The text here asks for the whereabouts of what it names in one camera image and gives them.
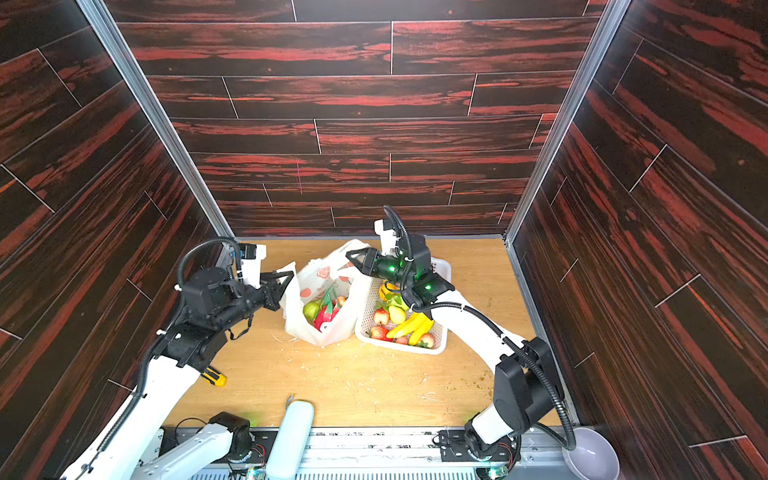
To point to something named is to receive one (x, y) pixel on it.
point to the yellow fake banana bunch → (417, 326)
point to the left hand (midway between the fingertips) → (294, 273)
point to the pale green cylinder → (290, 441)
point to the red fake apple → (381, 317)
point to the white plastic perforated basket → (368, 294)
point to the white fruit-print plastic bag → (331, 267)
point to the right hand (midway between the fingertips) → (352, 251)
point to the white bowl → (594, 456)
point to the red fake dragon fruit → (328, 309)
